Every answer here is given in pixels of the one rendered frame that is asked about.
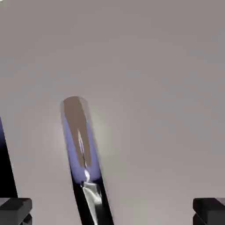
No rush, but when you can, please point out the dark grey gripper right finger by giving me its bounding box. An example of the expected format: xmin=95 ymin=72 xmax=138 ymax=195
xmin=192 ymin=197 xmax=225 ymax=225

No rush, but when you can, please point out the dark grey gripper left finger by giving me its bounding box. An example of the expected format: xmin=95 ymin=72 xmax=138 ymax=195
xmin=0 ymin=197 xmax=33 ymax=225

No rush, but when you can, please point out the grey cabinet door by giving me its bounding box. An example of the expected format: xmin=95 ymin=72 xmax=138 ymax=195
xmin=0 ymin=0 xmax=225 ymax=225

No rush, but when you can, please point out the shiny curved metal handle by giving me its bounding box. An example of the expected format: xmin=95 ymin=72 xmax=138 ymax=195
xmin=60 ymin=96 xmax=115 ymax=225

